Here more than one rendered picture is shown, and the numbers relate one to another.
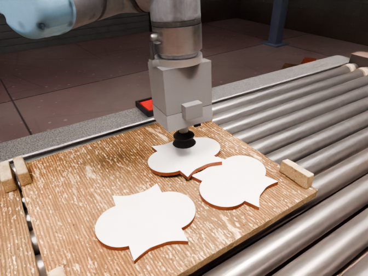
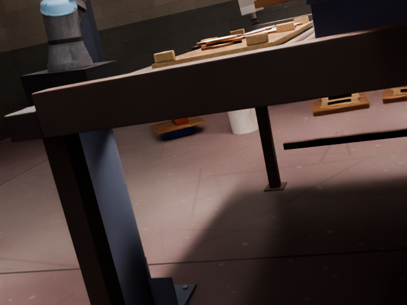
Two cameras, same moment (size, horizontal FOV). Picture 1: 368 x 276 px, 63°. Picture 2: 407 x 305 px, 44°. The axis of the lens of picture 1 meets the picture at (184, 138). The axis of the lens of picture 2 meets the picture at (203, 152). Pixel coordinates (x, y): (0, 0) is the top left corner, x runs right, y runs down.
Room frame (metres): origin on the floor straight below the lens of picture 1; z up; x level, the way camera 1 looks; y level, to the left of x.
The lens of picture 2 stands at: (-1.02, 1.41, 1.01)
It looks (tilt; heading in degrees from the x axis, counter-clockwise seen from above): 14 degrees down; 325
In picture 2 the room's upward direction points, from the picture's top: 12 degrees counter-clockwise
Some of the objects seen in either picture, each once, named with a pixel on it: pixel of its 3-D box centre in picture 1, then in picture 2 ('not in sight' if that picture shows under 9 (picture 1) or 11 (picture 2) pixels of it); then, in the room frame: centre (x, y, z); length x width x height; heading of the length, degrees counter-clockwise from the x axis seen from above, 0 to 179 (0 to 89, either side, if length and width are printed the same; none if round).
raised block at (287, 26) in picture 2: not in sight; (285, 27); (0.16, 0.16, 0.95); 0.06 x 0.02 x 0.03; 32
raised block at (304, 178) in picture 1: (295, 172); (301, 20); (0.40, -0.19, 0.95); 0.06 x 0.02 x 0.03; 34
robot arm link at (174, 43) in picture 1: (175, 39); not in sight; (0.47, 0.01, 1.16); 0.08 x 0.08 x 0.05
